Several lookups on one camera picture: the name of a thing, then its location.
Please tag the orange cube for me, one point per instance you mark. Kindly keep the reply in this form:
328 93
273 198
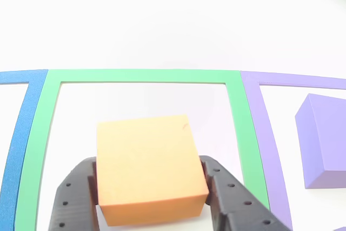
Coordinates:
146 160

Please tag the large purple cube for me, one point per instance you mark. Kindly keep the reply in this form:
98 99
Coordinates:
324 139

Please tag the blue square frame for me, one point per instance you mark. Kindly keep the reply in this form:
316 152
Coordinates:
19 133

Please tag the purple square frame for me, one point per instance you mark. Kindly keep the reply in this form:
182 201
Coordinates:
259 122

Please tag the green square frame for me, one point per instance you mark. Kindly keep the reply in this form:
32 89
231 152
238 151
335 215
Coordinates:
135 75

